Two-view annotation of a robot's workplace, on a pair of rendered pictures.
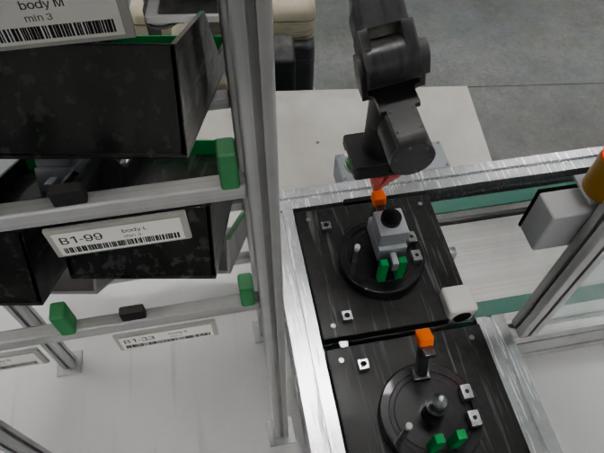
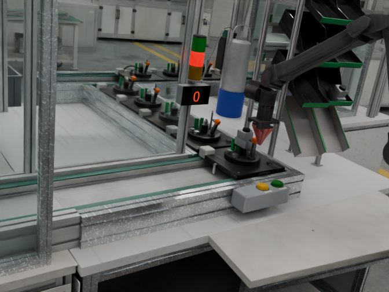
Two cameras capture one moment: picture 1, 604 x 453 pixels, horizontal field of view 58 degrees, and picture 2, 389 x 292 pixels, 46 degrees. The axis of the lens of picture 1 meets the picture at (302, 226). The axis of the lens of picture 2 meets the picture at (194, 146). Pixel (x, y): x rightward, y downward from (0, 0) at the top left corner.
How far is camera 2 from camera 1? 2.15 m
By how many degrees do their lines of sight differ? 101
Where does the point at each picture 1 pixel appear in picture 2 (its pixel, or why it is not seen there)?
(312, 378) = not seen: hidden behind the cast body
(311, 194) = (285, 175)
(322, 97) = (338, 254)
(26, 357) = not seen: hidden behind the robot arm
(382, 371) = (221, 141)
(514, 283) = (183, 174)
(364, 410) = (221, 137)
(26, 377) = (324, 161)
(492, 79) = not seen: outside the picture
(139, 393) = (289, 161)
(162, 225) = (274, 28)
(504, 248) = (191, 182)
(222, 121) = (372, 232)
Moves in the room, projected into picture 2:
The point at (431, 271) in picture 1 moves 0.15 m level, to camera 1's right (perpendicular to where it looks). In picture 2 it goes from (220, 157) to (184, 159)
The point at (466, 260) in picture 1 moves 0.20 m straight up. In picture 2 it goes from (206, 178) to (213, 127)
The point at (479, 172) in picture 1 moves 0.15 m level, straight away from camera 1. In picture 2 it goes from (217, 189) to (218, 210)
